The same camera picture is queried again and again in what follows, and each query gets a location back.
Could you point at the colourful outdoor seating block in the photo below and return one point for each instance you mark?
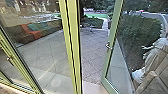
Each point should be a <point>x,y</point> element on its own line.
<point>35,30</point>

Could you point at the green framed glass door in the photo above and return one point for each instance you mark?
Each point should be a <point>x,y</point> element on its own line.
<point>111,36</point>

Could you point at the green outdoor shrub bed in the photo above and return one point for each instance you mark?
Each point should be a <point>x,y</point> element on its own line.
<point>140,35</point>

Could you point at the green framed glass wall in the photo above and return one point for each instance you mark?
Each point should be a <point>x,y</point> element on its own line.
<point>71,40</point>

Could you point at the small outdoor metal table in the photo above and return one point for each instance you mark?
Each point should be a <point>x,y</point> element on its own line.
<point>90,28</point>

